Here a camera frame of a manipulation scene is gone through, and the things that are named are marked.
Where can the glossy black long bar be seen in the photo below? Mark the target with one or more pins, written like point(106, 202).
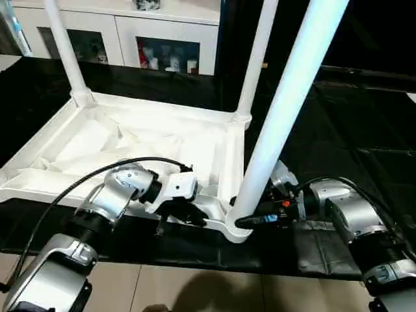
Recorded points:
point(370, 71)

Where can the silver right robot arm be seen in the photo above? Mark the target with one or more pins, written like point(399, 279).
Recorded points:
point(357, 221)

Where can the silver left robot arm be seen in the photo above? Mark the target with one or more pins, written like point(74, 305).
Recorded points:
point(104, 201)

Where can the crumpled silver black object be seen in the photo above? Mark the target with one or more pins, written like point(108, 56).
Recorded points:
point(146, 3)

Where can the white plastic table leg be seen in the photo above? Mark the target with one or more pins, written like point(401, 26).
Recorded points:
point(65, 52)
point(257, 58)
point(286, 104)

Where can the white cabinet with glass doors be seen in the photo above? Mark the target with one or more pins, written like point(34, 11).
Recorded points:
point(117, 26)

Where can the black work mat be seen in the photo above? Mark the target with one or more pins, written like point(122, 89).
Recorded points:
point(351, 130)

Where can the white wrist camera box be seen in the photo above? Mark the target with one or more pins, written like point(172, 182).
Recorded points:
point(283, 175)
point(174, 185)

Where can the light blue plastic bottle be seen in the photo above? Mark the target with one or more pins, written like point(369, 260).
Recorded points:
point(16, 26)

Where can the white plastic table top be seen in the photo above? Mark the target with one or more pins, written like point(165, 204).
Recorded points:
point(130, 140)

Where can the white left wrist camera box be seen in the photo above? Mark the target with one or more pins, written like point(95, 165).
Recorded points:
point(174, 185)

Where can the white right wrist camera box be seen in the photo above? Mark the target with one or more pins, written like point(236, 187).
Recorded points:
point(283, 175)

